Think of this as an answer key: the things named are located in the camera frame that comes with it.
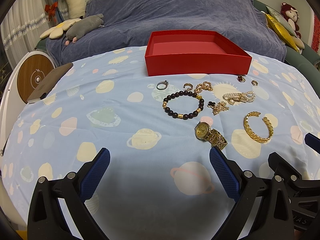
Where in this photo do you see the gold braided bangle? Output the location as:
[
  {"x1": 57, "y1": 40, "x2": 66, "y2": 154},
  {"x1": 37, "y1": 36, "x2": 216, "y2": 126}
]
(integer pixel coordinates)
[{"x1": 243, "y1": 111, "x2": 274, "y2": 144}]

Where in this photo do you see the gold wristwatch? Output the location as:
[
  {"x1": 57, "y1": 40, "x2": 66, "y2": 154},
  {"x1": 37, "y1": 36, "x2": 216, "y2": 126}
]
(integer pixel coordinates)
[{"x1": 195, "y1": 122, "x2": 228, "y2": 150}]

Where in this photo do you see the black clover gold chain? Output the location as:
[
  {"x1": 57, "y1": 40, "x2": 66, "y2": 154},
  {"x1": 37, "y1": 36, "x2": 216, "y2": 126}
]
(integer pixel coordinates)
[{"x1": 207, "y1": 100, "x2": 230, "y2": 116}]

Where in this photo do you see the pearl bow bracelet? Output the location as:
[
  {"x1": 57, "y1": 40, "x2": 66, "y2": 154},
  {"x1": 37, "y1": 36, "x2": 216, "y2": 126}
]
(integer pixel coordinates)
[{"x1": 222, "y1": 90, "x2": 257, "y2": 106}]

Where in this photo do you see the black bead bracelet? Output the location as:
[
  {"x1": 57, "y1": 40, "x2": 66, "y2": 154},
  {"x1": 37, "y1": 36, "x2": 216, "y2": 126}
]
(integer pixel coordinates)
[{"x1": 162, "y1": 90, "x2": 205, "y2": 120}]

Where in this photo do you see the gold hoop earring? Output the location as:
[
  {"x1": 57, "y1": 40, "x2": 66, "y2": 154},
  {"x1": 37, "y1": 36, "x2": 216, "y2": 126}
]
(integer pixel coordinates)
[
  {"x1": 183, "y1": 83, "x2": 193, "y2": 91},
  {"x1": 251, "y1": 80, "x2": 258, "y2": 86}
]

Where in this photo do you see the gold chain bracelet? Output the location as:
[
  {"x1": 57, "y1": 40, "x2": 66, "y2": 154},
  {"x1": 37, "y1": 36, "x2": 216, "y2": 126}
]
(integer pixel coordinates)
[{"x1": 194, "y1": 81, "x2": 214, "y2": 95}]

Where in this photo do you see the red clover earring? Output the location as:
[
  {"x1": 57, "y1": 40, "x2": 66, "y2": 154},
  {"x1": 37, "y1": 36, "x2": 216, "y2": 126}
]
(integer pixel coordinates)
[{"x1": 237, "y1": 75, "x2": 246, "y2": 82}]

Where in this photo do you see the silver ring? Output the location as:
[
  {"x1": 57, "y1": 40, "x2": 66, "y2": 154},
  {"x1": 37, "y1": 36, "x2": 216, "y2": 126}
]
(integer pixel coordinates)
[{"x1": 156, "y1": 80, "x2": 170, "y2": 91}]

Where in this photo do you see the planet print blue sheet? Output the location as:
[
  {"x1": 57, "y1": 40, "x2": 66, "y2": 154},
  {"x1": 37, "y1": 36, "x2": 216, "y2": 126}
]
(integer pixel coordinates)
[{"x1": 2, "y1": 47, "x2": 319, "y2": 239}]

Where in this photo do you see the green sofa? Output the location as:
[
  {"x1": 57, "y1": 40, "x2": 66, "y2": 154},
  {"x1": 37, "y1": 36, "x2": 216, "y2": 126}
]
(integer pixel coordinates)
[{"x1": 240, "y1": 0, "x2": 319, "y2": 95}]

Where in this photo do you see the gold satin pillow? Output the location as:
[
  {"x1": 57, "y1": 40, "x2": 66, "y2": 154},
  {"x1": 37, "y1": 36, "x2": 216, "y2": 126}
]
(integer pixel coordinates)
[{"x1": 265, "y1": 14, "x2": 299, "y2": 52}]

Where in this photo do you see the round wooden white device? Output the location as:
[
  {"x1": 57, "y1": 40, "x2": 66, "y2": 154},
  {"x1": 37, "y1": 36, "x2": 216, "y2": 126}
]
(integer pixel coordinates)
[{"x1": 0, "y1": 50, "x2": 57, "y2": 136}]

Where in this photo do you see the grey green pillow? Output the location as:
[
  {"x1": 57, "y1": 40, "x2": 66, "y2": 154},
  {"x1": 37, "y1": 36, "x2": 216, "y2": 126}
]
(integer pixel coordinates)
[{"x1": 266, "y1": 6, "x2": 297, "y2": 37}]

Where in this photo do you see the red monkey plush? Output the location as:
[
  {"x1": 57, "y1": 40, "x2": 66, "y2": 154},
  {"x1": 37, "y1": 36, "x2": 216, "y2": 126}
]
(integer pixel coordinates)
[{"x1": 280, "y1": 3, "x2": 301, "y2": 38}]

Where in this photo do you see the red cardboard tray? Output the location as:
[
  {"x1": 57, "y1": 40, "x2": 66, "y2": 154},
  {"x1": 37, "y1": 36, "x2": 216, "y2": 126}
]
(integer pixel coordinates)
[{"x1": 145, "y1": 30, "x2": 252, "y2": 76}]

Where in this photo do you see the white flower plush cushion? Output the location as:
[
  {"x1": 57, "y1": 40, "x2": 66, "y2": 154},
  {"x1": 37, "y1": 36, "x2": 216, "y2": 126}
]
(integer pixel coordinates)
[{"x1": 40, "y1": 18, "x2": 81, "y2": 40}]

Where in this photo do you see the grey plush toy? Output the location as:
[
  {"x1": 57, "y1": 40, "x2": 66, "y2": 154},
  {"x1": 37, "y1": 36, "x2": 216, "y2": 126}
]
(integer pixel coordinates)
[{"x1": 65, "y1": 14, "x2": 104, "y2": 46}]

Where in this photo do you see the white lace curtain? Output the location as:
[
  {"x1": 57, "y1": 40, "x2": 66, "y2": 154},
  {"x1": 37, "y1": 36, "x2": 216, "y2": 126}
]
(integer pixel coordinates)
[{"x1": 1, "y1": 0, "x2": 49, "y2": 68}]

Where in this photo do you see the blue-grey velvet blanket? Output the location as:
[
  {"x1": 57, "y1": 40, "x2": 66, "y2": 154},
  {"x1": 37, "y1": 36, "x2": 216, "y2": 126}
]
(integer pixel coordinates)
[{"x1": 46, "y1": 0, "x2": 287, "y2": 66}]

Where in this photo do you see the red ribbon bow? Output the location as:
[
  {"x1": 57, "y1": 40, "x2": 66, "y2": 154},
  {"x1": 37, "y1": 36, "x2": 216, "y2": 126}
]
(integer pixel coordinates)
[{"x1": 44, "y1": 2, "x2": 57, "y2": 21}]

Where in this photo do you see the red wall decoration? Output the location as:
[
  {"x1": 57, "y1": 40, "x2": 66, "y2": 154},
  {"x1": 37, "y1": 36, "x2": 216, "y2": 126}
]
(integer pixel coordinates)
[{"x1": 311, "y1": 15, "x2": 320, "y2": 53}]

